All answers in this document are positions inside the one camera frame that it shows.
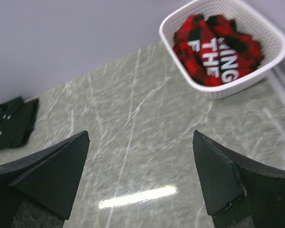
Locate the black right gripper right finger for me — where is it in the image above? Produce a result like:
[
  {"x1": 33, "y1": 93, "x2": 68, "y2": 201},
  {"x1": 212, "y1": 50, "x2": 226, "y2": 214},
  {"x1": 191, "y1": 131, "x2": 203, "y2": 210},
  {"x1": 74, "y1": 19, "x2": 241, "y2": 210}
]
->
[{"x1": 192, "y1": 131, "x2": 285, "y2": 228}]

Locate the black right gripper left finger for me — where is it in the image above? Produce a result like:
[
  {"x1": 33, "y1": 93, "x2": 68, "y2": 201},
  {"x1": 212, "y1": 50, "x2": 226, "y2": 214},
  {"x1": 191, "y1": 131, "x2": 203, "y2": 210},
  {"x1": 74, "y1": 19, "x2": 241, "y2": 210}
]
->
[{"x1": 0, "y1": 131, "x2": 90, "y2": 228}]

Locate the black long sleeve shirt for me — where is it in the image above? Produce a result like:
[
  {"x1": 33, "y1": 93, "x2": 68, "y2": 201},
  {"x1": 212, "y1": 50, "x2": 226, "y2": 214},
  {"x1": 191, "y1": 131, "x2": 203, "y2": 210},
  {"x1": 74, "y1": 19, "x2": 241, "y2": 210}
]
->
[{"x1": 0, "y1": 96, "x2": 39, "y2": 150}]

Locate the red black plaid shirt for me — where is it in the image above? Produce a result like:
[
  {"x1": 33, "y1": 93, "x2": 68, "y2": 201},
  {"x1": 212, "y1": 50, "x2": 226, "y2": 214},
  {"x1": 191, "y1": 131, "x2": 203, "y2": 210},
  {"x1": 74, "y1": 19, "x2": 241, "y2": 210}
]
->
[{"x1": 173, "y1": 14, "x2": 264, "y2": 87}]

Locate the white plastic laundry basket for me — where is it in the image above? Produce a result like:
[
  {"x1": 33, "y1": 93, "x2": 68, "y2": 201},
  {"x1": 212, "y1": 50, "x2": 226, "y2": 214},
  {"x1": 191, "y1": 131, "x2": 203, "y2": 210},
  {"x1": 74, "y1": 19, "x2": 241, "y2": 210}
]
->
[{"x1": 159, "y1": 0, "x2": 285, "y2": 99}]

